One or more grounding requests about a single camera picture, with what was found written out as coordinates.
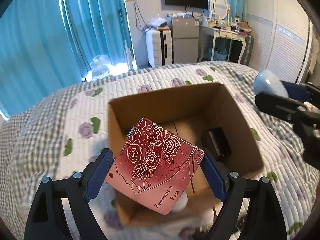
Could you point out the brown cardboard box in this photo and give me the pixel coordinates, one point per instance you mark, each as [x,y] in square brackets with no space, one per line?
[187,112]

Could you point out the floral quilted bedspread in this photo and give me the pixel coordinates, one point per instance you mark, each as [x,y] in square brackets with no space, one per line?
[66,130]

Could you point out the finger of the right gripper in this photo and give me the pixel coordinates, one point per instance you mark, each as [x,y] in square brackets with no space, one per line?
[285,109]
[302,92]

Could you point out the white plastic bag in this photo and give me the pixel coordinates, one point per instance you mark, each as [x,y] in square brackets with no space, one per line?
[100,67]

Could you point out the light blue round object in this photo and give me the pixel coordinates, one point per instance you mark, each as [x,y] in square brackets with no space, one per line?
[267,82]

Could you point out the white suitcase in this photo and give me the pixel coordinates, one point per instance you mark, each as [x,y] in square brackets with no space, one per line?
[159,47]

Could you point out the white plastic bottle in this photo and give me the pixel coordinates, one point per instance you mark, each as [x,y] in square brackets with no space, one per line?
[181,203]

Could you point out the red rose card box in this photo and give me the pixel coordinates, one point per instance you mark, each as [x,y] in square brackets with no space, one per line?
[154,167]

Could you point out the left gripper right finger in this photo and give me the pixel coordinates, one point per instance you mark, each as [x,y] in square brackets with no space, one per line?
[264,218]

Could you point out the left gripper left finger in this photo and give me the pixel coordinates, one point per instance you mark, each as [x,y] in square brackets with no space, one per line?
[46,219]

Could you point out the white dressing table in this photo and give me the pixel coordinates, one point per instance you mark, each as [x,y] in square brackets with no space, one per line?
[228,35]

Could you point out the oval vanity mirror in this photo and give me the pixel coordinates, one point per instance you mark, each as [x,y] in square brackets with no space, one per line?
[219,9]

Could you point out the black object in box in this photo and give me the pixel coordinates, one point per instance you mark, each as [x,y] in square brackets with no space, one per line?
[216,142]

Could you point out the white louvered wardrobe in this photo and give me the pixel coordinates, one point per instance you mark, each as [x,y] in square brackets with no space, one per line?
[282,35]

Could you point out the blue curtains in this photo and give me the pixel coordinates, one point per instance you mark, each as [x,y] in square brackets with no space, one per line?
[47,45]

